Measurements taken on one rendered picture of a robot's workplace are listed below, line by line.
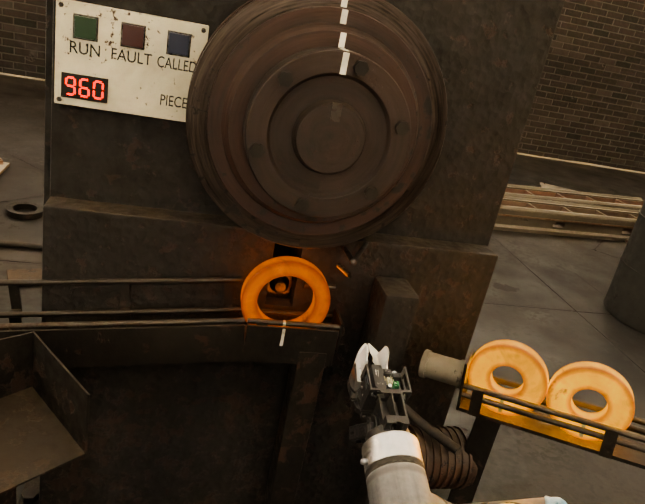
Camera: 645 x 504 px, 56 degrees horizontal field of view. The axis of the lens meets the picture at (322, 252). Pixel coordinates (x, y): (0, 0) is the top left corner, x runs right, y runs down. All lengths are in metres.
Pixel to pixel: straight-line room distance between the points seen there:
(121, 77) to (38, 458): 0.66
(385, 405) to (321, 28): 0.61
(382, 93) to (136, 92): 0.47
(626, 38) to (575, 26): 0.73
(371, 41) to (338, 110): 0.13
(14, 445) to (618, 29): 8.28
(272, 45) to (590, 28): 7.62
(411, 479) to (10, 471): 0.59
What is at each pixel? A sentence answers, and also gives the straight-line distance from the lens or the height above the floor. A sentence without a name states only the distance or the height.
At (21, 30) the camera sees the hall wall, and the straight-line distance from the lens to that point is 7.42.
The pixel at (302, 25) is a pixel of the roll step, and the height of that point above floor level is 1.28.
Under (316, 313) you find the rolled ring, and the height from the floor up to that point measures 0.73.
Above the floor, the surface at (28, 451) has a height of 0.60.
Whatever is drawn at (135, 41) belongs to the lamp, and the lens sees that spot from 1.19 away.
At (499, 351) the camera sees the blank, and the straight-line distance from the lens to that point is 1.25.
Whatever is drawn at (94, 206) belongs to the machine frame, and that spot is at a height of 0.87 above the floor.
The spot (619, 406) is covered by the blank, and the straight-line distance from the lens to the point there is 1.28.
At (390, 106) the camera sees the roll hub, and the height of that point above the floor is 1.18.
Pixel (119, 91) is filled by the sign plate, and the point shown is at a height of 1.10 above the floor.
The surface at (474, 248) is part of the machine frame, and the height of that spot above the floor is 0.87.
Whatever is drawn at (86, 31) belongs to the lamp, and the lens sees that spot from 1.20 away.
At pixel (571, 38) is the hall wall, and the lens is 8.41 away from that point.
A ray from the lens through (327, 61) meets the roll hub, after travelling 0.99.
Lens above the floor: 1.32
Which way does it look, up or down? 22 degrees down
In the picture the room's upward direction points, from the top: 11 degrees clockwise
